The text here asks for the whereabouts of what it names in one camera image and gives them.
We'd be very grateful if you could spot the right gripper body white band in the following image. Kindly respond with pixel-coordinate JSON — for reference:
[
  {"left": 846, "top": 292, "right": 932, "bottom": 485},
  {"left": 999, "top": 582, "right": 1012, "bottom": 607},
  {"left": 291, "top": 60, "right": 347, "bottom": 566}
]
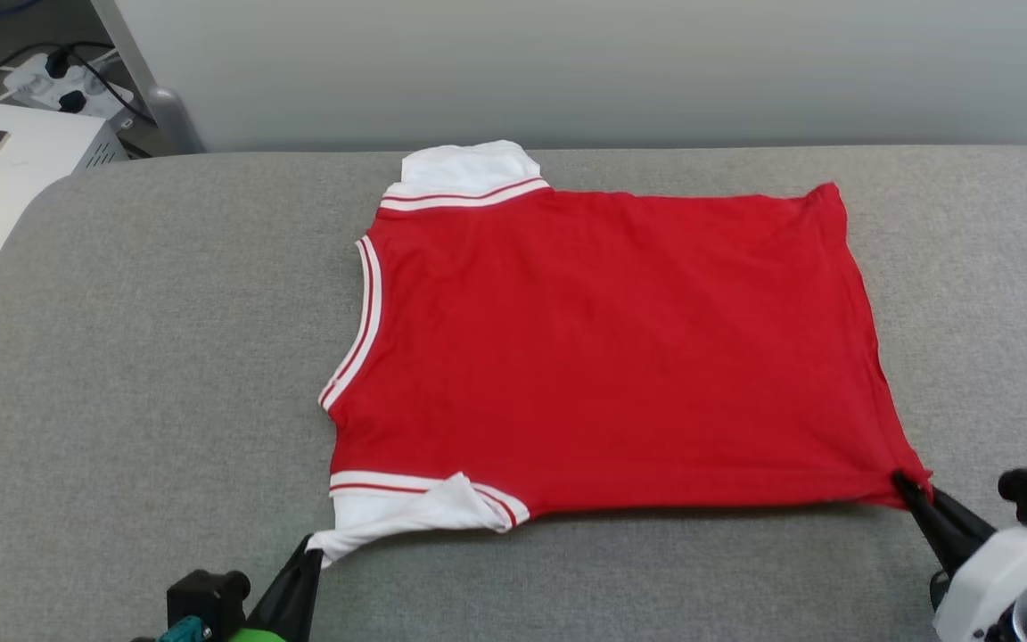
[{"left": 928, "top": 524, "right": 1027, "bottom": 642}]

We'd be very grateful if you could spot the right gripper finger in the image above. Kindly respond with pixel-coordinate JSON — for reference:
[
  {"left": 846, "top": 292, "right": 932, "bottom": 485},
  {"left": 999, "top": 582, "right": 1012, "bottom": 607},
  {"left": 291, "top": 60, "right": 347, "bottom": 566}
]
[
  {"left": 927, "top": 488, "right": 997, "bottom": 544},
  {"left": 891, "top": 470, "right": 970, "bottom": 580}
]

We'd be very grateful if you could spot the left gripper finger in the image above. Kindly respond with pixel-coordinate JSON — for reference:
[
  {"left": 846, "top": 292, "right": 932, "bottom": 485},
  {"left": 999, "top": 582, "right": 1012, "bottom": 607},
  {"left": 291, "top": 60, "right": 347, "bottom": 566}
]
[
  {"left": 249, "top": 533, "right": 311, "bottom": 642},
  {"left": 295, "top": 535, "right": 325, "bottom": 642}
]

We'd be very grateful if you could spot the red white sports jersey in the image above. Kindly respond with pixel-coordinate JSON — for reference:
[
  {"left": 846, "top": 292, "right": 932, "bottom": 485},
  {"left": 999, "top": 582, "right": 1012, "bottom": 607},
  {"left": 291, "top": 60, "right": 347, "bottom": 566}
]
[{"left": 316, "top": 140, "right": 935, "bottom": 569}]

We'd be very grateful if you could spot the grey partition leg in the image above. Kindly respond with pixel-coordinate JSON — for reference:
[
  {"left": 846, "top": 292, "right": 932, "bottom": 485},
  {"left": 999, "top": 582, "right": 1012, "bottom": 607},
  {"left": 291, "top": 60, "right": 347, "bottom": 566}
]
[{"left": 88, "top": 0, "right": 205, "bottom": 154}]

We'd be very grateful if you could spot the white metal equipment box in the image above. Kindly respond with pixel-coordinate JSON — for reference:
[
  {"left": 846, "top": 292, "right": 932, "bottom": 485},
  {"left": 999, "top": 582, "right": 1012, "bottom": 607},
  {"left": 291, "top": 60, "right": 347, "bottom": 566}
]
[{"left": 0, "top": 96, "right": 128, "bottom": 362}]

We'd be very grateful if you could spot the white power strip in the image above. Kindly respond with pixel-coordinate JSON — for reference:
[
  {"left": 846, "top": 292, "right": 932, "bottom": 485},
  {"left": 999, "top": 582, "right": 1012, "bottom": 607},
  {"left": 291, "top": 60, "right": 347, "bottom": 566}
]
[{"left": 4, "top": 52, "right": 136, "bottom": 121}]

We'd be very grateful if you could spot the white partition panel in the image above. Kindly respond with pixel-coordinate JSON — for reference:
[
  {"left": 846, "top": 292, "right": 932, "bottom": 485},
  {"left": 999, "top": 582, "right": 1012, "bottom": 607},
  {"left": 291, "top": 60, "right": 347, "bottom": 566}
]
[{"left": 112, "top": 0, "right": 1027, "bottom": 152}]

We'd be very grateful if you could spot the black cable with teal connector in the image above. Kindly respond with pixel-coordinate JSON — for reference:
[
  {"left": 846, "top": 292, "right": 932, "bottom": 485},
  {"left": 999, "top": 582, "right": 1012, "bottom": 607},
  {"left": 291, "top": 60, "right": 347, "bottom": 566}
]
[{"left": 155, "top": 615, "right": 213, "bottom": 642}]

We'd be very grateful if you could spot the black power cable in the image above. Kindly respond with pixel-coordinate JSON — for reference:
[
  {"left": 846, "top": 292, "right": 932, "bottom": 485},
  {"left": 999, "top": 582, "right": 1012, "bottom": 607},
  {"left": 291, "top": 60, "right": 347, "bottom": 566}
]
[{"left": 66, "top": 40, "right": 158, "bottom": 126}]

